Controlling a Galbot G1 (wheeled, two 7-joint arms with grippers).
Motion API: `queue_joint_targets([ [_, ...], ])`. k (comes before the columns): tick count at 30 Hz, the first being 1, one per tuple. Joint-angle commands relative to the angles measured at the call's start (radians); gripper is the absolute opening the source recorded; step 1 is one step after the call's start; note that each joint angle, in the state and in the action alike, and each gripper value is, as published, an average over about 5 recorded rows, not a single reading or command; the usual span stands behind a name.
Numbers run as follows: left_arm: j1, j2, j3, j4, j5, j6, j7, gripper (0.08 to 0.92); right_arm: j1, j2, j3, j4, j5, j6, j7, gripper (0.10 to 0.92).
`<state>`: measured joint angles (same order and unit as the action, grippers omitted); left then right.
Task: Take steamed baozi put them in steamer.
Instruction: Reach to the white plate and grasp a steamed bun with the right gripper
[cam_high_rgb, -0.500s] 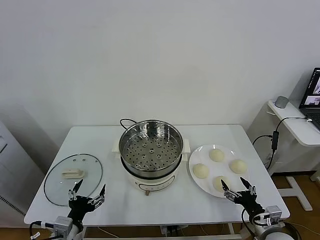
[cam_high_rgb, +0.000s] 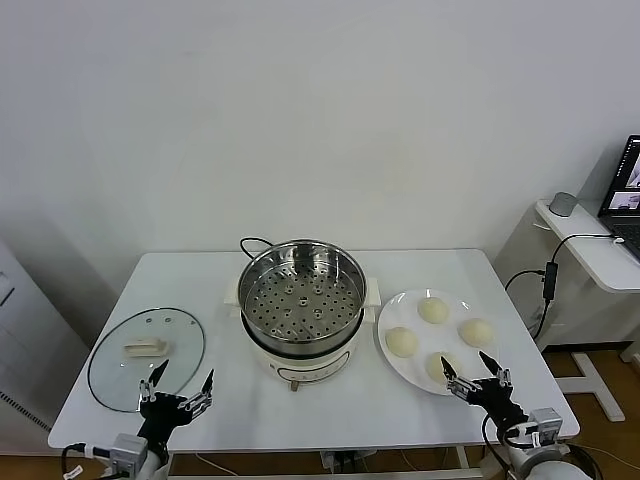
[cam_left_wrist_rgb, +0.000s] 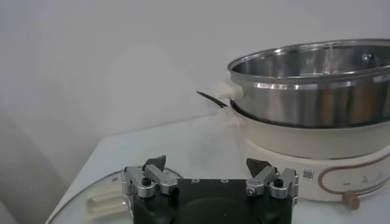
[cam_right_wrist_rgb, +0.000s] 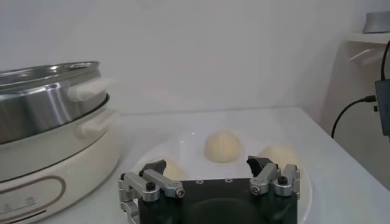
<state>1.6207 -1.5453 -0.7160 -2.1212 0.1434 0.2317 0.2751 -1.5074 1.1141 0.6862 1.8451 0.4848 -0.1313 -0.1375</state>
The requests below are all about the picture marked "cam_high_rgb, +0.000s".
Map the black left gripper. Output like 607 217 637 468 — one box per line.
137 359 216 450

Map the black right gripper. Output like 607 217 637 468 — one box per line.
440 350 527 432

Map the white steamed baozi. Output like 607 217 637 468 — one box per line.
424 351 464 385
385 326 419 360
417 297 450 325
458 318 495 348

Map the stainless steel steamer basket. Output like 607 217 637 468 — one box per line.
236 239 367 354

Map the glass pot lid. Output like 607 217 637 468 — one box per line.
87 306 207 413

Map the white round plate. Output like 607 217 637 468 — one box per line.
376 288 500 397

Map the cream electric cooker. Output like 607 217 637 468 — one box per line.
223 276 382 393

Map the white grey cabinet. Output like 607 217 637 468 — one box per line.
0 239 94 441

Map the white side desk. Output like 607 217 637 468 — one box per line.
533 197 640 421

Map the black laptop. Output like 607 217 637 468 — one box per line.
597 133 640 261

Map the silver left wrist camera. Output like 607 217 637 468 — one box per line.
110 433 149 476

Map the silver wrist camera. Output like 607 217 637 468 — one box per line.
110 433 149 476
528 407 564 449

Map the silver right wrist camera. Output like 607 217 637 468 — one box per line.
528 407 564 449

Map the black left wrist camera cable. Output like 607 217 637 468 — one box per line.
60 443 114 480

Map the black laptop adapter cable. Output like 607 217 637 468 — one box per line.
503 233 624 341

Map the black cooker power cord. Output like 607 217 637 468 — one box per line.
239 236 274 261

